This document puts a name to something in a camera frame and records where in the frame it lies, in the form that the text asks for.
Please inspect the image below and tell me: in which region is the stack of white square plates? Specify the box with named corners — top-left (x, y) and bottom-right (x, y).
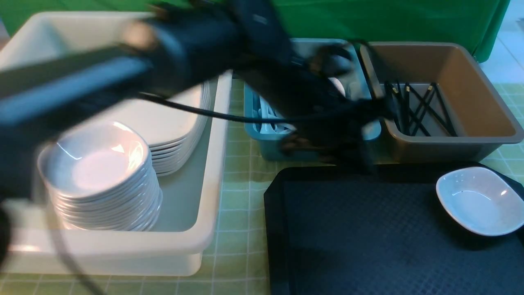
top-left (147, 80), bottom-right (212, 177)

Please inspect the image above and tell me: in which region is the black chopstick gold band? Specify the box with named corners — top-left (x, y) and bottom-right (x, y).
top-left (384, 81), bottom-right (402, 133)

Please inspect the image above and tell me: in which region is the white square rice plate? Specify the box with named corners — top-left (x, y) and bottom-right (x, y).
top-left (94, 99), bottom-right (205, 147)

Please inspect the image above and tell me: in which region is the blue plastic spoon bin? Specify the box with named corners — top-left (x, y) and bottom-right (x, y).
top-left (244, 39), bottom-right (372, 162)

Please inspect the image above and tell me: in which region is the large white plastic tub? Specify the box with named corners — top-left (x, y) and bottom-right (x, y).
top-left (1, 11), bottom-right (228, 276)

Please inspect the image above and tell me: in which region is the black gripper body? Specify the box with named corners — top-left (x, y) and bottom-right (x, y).
top-left (246, 41), bottom-right (393, 168)

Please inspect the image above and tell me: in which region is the stack of white small bowls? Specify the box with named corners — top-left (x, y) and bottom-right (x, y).
top-left (37, 121), bottom-right (163, 231)

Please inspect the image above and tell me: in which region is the green checkered tablecloth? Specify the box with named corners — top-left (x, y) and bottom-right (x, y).
top-left (1, 83), bottom-right (523, 295)

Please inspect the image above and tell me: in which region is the white small bowl on tray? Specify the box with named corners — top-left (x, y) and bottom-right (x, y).
top-left (436, 167), bottom-right (524, 237)

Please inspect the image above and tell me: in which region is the green backdrop cloth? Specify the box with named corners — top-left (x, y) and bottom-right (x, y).
top-left (0, 0), bottom-right (511, 79)

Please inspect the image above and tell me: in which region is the white small bowl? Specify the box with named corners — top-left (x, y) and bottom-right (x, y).
top-left (436, 167), bottom-right (524, 237)
top-left (37, 121), bottom-right (152, 200)

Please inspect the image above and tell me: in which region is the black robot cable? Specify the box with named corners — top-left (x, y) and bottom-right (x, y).
top-left (135, 92), bottom-right (393, 123)

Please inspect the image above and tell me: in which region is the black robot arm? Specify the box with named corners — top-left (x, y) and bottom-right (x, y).
top-left (1, 0), bottom-right (395, 203)

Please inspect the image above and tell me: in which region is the black chopstick crossing diagonal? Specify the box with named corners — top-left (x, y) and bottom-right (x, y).
top-left (404, 82), bottom-right (458, 137)

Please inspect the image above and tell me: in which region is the black plastic serving tray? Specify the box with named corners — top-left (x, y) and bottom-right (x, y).
top-left (264, 162), bottom-right (524, 295)

